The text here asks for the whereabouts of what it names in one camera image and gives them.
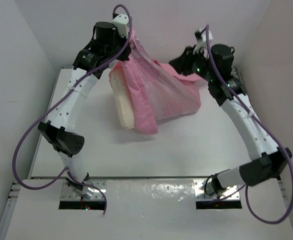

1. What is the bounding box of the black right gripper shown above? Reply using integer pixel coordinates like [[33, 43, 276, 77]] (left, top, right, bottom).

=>
[[169, 44, 216, 82]]

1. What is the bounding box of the cream pillow with bear print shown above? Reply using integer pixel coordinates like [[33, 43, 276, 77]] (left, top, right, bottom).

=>
[[109, 66, 135, 130]]

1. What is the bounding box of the pink satin pillowcase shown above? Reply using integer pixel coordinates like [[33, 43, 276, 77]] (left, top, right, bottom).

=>
[[113, 33, 201, 135]]

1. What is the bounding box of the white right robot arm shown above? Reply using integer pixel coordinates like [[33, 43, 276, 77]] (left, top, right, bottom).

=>
[[169, 44, 288, 196]]

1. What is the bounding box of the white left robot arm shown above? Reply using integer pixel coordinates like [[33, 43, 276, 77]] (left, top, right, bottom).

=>
[[37, 21, 131, 184]]

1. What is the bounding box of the white foam front board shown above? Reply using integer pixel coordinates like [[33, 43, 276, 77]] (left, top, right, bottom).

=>
[[5, 179, 293, 240]]

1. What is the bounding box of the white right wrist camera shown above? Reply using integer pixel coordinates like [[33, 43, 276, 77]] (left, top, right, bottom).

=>
[[193, 28, 213, 54]]

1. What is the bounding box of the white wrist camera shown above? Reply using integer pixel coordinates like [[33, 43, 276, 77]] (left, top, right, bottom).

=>
[[193, 28, 213, 54], [111, 14, 129, 38]]

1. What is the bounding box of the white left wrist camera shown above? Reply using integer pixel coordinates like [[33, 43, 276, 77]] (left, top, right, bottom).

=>
[[111, 14, 129, 38]]

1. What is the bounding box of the aluminium frame rail right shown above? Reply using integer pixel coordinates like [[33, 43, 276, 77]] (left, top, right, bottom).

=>
[[231, 66, 247, 95]]

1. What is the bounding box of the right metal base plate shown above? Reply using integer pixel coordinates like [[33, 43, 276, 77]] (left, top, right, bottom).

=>
[[193, 180, 243, 201]]

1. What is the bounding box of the metal base plate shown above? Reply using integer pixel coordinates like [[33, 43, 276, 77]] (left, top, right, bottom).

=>
[[193, 180, 243, 201], [60, 182, 106, 202]]

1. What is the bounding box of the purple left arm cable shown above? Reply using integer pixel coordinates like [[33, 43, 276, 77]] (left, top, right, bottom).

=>
[[12, 4, 133, 216]]

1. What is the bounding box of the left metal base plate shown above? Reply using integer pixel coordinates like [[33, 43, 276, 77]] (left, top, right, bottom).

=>
[[60, 182, 106, 202]]

